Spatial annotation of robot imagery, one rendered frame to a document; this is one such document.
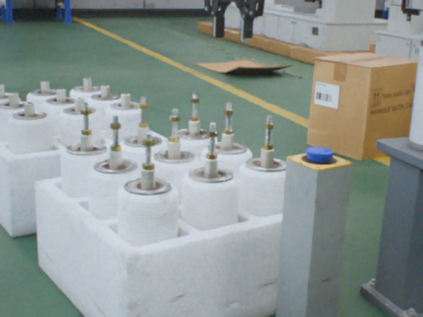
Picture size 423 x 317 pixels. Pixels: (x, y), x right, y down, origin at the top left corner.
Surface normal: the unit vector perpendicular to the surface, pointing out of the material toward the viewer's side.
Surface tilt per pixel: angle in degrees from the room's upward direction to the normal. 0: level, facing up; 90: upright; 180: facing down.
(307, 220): 90
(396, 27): 90
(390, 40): 90
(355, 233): 0
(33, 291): 0
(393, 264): 90
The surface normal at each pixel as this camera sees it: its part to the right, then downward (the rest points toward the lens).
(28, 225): 0.54, 0.25
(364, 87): -0.79, 0.15
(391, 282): -0.93, 0.08
